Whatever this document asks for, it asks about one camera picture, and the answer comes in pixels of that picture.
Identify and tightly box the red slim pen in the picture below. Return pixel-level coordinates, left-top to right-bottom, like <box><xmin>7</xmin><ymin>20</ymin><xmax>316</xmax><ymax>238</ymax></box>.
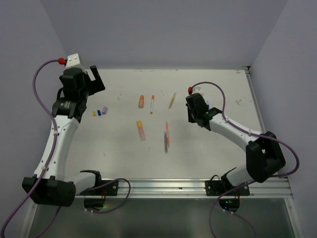
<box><xmin>165</xmin><ymin>121</ymin><xmax>170</xmax><ymax>148</ymax></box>

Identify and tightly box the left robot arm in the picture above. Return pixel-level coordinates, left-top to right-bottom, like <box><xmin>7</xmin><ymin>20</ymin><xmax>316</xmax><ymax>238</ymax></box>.
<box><xmin>22</xmin><ymin>65</ymin><xmax>105</xmax><ymax>207</ymax></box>

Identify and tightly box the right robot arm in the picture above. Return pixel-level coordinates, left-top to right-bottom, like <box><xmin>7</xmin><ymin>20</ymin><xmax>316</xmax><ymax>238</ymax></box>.
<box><xmin>186</xmin><ymin>93</ymin><xmax>286</xmax><ymax>196</ymax></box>

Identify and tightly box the purple slim pen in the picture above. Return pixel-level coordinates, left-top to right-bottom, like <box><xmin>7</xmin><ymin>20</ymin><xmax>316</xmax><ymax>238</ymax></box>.
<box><xmin>164</xmin><ymin>131</ymin><xmax>168</xmax><ymax>154</ymax></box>

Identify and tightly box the yellow green slim highlighter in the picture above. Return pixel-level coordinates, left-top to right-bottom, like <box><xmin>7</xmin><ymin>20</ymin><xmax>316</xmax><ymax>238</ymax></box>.
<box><xmin>168</xmin><ymin>92</ymin><xmax>177</xmax><ymax>110</ymax></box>

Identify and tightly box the orange capped white marker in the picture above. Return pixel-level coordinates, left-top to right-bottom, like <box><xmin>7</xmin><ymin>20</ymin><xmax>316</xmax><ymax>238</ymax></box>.
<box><xmin>150</xmin><ymin>95</ymin><xmax>155</xmax><ymax>114</ymax></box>

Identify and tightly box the orange highlighter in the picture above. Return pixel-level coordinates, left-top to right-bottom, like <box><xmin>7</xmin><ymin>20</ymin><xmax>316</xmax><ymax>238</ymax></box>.
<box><xmin>138</xmin><ymin>95</ymin><xmax>145</xmax><ymax>108</ymax></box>

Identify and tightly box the yellow capped pink highlighter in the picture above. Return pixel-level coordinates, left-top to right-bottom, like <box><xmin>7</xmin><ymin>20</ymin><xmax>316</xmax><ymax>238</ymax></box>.
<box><xmin>136</xmin><ymin>120</ymin><xmax>146</xmax><ymax>141</ymax></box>

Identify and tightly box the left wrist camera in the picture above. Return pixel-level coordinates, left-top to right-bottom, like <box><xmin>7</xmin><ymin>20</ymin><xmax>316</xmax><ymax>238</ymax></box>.
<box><xmin>65</xmin><ymin>53</ymin><xmax>83</xmax><ymax>69</ymax></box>

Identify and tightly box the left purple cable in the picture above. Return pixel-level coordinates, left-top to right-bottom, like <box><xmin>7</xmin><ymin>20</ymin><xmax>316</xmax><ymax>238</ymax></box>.
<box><xmin>0</xmin><ymin>58</ymin><xmax>68</xmax><ymax>238</ymax></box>

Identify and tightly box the purple cable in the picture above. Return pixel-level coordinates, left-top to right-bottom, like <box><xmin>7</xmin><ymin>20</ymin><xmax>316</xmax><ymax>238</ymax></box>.
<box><xmin>187</xmin><ymin>81</ymin><xmax>300</xmax><ymax>238</ymax></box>
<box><xmin>0</xmin><ymin>58</ymin><xmax>68</xmax><ymax>238</ymax></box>

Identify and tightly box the right base bracket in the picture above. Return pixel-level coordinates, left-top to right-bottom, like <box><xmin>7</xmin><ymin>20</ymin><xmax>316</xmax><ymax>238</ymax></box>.
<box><xmin>205</xmin><ymin>175</ymin><xmax>250</xmax><ymax>196</ymax></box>

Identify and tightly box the base bracket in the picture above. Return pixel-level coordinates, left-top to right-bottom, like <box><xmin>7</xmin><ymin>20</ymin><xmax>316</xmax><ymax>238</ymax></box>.
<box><xmin>205</xmin><ymin>175</ymin><xmax>250</xmax><ymax>196</ymax></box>
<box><xmin>96</xmin><ymin>180</ymin><xmax>118</xmax><ymax>197</ymax></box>

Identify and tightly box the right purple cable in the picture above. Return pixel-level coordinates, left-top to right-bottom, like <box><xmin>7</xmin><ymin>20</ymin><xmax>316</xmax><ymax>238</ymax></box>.
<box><xmin>187</xmin><ymin>81</ymin><xmax>300</xmax><ymax>238</ymax></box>

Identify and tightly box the aluminium rail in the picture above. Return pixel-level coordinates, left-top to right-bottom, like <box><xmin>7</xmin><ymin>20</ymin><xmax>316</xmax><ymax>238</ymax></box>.
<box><xmin>77</xmin><ymin>178</ymin><xmax>293</xmax><ymax>199</ymax></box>

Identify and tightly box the left base bracket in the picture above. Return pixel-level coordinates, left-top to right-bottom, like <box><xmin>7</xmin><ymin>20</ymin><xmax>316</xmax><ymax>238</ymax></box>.
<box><xmin>96</xmin><ymin>180</ymin><xmax>118</xmax><ymax>197</ymax></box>

